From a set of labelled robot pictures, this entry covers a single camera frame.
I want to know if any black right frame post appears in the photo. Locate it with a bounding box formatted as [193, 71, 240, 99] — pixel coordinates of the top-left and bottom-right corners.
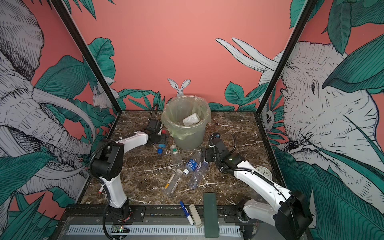
[255, 0, 318, 114]

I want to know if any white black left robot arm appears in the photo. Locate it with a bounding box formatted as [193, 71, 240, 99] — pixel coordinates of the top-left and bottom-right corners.
[88, 104, 168, 222]

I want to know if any dark green flat block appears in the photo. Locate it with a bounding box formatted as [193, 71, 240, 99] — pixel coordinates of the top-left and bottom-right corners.
[203, 193, 220, 238]

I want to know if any blue white marker pen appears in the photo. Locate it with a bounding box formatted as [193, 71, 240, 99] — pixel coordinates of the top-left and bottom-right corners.
[180, 201, 194, 226]

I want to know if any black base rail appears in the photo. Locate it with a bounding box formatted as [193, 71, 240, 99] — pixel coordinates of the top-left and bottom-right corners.
[61, 204, 244, 224]

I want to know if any white bottle yellow logo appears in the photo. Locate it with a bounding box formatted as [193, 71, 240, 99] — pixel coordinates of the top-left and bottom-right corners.
[183, 113, 200, 127]

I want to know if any black left frame post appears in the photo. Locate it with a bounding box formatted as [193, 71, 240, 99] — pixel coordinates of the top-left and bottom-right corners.
[50, 0, 123, 115]

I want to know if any clear bottle yellow inside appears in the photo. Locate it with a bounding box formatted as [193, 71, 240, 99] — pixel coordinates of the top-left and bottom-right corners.
[164, 169, 183, 197]

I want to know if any clear bottle green cap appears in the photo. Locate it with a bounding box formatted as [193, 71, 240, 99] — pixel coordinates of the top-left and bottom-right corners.
[170, 145, 183, 170]

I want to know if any clear bottle pink blue label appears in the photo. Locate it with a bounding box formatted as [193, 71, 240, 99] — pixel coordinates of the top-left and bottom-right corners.
[188, 161, 209, 189]

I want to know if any white slotted cable duct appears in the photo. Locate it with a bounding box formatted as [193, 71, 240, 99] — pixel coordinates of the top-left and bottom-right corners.
[66, 225, 242, 237]

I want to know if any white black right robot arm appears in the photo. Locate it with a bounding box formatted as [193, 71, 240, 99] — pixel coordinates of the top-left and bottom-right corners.
[202, 133, 313, 240]

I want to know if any white eraser bar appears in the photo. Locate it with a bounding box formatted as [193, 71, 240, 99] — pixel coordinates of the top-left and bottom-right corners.
[189, 204, 203, 229]

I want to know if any black frame post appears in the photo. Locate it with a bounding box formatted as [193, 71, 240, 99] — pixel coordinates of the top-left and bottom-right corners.
[255, 0, 318, 114]
[50, 0, 123, 115]

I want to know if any Fiji bottle red blue label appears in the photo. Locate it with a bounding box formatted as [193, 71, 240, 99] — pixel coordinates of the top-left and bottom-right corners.
[156, 144, 167, 155]

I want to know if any grey bin with green liner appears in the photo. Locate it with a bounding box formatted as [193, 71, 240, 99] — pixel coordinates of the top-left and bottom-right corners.
[161, 96, 212, 150]

